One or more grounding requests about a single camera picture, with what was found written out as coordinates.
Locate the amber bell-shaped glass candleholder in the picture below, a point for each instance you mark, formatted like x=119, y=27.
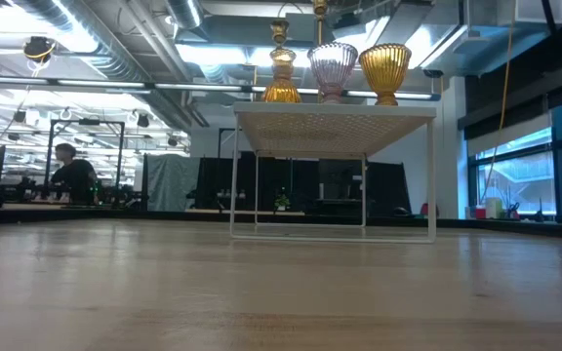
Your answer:
x=281, y=83

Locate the pink ribbed goblet candleholder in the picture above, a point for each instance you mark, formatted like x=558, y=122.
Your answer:
x=333, y=63

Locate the amber ribbed goblet candleholder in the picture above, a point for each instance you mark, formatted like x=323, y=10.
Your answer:
x=385, y=68

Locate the tiny green potted plant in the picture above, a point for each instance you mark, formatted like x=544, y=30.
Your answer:
x=281, y=201

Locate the black partition screen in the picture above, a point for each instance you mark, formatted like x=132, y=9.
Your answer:
x=310, y=180

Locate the white perforated metal shelf rack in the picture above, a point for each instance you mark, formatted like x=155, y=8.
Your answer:
x=334, y=131

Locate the small red object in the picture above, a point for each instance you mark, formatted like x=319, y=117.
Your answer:
x=424, y=209

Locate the grey ceiling box unit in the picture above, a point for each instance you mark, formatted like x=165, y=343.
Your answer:
x=303, y=29

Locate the black ceiling spotlight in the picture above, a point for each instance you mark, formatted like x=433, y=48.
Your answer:
x=143, y=120

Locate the long linear light fixture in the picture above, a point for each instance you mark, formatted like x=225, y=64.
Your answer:
x=115, y=84

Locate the red container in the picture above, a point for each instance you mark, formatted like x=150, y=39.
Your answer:
x=480, y=212

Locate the person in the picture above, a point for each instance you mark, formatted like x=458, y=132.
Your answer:
x=73, y=178

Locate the white plastic jug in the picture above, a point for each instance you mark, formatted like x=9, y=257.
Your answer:
x=494, y=208

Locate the large glass window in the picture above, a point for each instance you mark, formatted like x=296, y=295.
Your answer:
x=515, y=180

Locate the white ceiling vent unit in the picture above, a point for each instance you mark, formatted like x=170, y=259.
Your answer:
x=530, y=12

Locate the round silver ventilation duct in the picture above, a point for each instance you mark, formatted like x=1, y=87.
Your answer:
x=183, y=12

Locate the black metal gantry frame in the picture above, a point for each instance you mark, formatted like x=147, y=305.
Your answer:
x=88, y=122

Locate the black aluminium table frame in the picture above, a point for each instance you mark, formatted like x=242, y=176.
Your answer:
x=505, y=225

